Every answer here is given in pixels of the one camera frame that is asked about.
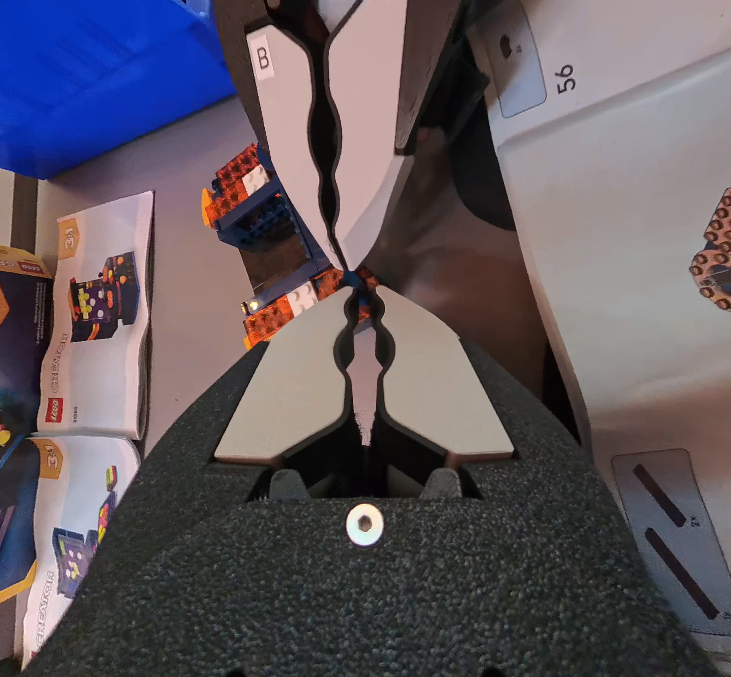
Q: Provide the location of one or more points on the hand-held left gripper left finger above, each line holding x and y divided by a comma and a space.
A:
285, 397

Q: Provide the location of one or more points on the closed booklet, yellow blocks picture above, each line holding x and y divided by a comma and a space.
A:
63, 517

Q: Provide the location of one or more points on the blue and orange brick model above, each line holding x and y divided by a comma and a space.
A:
268, 317

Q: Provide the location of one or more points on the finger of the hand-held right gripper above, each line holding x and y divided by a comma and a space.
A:
285, 117
365, 88

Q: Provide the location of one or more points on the toy set cardboard box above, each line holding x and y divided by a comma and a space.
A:
23, 346

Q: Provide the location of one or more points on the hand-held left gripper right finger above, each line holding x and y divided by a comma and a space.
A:
442, 391

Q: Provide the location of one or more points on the black round disc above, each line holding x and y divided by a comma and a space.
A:
479, 191

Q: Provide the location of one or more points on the blue plastic bin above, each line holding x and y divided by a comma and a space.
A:
85, 60

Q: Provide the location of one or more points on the open instruction booklet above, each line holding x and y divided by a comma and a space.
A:
617, 288

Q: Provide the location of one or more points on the closed booklet, purple arcade picture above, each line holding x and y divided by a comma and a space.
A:
114, 380

